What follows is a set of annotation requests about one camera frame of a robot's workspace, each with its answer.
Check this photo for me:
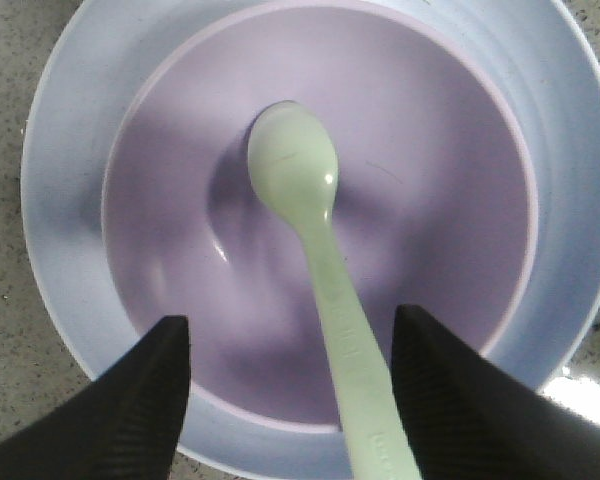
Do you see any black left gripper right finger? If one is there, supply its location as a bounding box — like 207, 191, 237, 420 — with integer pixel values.
390, 305, 600, 479

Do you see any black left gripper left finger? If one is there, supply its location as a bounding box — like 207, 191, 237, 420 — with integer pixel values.
0, 316, 189, 479

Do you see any purple plastic bowl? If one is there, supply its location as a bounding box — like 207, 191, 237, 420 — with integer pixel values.
103, 1, 537, 434

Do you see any mint green plastic spoon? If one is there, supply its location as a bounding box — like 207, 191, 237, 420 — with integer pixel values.
247, 101, 422, 479

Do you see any light blue plate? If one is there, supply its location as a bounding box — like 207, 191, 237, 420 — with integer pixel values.
21, 1, 600, 479

